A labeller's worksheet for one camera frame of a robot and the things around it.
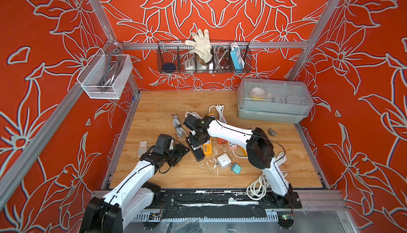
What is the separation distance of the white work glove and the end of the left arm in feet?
1.60

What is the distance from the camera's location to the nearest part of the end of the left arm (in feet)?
1.98

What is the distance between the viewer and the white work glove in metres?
0.89
